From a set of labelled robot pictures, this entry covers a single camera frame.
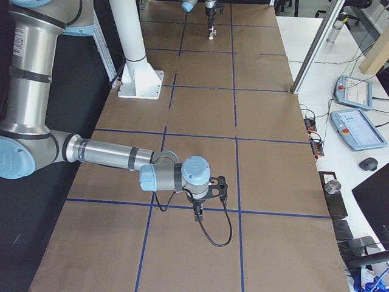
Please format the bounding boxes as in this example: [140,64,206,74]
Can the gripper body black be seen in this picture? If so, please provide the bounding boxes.
[205,7,216,19]
[187,193,206,208]

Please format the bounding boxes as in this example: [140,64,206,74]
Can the brass valve white PPR ends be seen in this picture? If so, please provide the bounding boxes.
[208,26,217,40]

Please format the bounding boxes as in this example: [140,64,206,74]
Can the clear water bottle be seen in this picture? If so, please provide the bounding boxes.
[326,12,348,43]

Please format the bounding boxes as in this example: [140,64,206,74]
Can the orange black connector strip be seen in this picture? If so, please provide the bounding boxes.
[304,117,325,161]

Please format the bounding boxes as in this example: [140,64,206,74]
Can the steel cylinder weight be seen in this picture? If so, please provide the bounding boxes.
[324,179,342,195]

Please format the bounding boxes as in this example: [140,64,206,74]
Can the black box on table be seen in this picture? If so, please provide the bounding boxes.
[318,171,348,220]

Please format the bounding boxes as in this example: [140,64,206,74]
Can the far teach pendant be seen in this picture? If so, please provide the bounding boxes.
[334,75,373,111]

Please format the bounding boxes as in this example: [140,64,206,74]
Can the teach pendant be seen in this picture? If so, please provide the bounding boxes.
[330,109,388,151]
[334,75,373,111]

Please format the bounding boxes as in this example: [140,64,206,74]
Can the wooden beam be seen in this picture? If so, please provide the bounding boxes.
[359,27,389,75]

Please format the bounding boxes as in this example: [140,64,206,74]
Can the black computer mouse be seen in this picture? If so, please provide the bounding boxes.
[359,157,378,172]

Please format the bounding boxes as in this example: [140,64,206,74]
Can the near teach pendant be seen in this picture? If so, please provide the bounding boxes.
[330,109,388,151]

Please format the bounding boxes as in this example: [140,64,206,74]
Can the black camera cable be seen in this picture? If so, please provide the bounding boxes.
[153,188,233,247]

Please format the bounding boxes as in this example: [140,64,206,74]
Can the white pedestal column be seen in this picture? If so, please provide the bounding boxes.
[109,0,164,100]

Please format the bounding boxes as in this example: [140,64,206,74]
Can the aluminium frame post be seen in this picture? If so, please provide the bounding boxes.
[291,0,345,94]

